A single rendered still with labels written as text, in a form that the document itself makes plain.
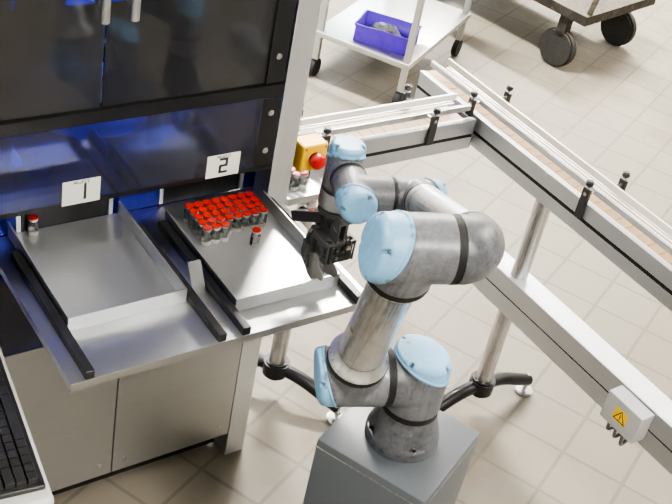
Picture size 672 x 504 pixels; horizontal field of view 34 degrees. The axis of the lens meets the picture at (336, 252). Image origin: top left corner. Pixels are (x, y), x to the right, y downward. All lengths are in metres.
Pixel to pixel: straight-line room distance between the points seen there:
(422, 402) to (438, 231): 0.49
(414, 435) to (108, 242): 0.80
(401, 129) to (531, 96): 2.60
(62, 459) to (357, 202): 1.19
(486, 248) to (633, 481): 1.90
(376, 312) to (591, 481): 1.75
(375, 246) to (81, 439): 1.35
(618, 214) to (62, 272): 1.39
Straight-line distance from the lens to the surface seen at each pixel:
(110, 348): 2.19
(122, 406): 2.85
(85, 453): 2.92
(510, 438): 3.50
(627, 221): 2.86
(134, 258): 2.41
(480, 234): 1.74
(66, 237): 2.46
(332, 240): 2.25
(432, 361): 2.08
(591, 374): 3.04
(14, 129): 2.23
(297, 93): 2.50
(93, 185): 2.37
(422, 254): 1.70
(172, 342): 2.21
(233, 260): 2.44
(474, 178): 4.69
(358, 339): 1.92
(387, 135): 2.92
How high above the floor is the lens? 2.35
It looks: 35 degrees down
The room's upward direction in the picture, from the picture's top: 12 degrees clockwise
